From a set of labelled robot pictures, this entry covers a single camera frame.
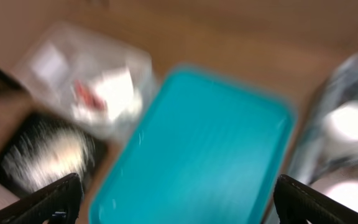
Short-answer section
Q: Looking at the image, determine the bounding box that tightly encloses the red snack wrapper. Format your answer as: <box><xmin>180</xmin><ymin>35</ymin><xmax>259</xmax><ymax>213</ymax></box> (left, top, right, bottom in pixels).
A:
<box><xmin>73</xmin><ymin>80</ymin><xmax>107</xmax><ymax>111</ymax></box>

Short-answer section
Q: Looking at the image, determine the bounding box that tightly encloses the white paper cup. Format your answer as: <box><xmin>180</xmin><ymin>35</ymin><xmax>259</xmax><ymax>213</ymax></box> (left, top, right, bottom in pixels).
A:
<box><xmin>322</xmin><ymin>100</ymin><xmax>358</xmax><ymax>159</ymax></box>

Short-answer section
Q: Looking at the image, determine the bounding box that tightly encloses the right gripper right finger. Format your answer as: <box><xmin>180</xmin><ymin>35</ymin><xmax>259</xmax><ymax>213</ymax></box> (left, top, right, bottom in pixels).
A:
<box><xmin>273</xmin><ymin>174</ymin><xmax>358</xmax><ymax>224</ymax></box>

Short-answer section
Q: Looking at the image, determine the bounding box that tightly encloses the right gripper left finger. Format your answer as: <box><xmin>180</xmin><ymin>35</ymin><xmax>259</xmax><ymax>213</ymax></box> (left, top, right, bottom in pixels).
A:
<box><xmin>0</xmin><ymin>173</ymin><xmax>83</xmax><ymax>224</ymax></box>

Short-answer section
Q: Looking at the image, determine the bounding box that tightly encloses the clear plastic bin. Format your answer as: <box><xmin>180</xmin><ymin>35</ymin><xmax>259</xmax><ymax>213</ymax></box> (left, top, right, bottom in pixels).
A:
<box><xmin>13</xmin><ymin>22</ymin><xmax>160</xmax><ymax>143</ymax></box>

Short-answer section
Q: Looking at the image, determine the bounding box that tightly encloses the grey dishwasher rack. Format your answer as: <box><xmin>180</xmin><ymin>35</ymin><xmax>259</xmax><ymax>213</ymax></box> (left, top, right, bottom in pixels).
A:
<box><xmin>265</xmin><ymin>51</ymin><xmax>358</xmax><ymax>224</ymax></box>

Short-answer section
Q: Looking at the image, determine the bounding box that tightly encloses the teal serving tray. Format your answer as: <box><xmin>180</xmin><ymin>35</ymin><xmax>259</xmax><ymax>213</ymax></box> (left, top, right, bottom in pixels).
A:
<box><xmin>88</xmin><ymin>65</ymin><xmax>296</xmax><ymax>224</ymax></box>

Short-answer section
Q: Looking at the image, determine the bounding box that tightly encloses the pink bowl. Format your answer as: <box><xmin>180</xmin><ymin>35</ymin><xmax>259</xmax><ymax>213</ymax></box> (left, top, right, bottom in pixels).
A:
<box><xmin>311</xmin><ymin>179</ymin><xmax>358</xmax><ymax>213</ymax></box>

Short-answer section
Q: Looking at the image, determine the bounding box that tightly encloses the black tray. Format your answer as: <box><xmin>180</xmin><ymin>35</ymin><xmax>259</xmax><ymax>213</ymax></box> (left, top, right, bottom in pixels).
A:
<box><xmin>0</xmin><ymin>113</ymin><xmax>108</xmax><ymax>198</ymax></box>

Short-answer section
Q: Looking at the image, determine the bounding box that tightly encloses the white napkin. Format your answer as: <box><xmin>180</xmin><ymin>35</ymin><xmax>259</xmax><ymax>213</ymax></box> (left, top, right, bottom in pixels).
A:
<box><xmin>71</xmin><ymin>68</ymin><xmax>143</xmax><ymax>124</ymax></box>

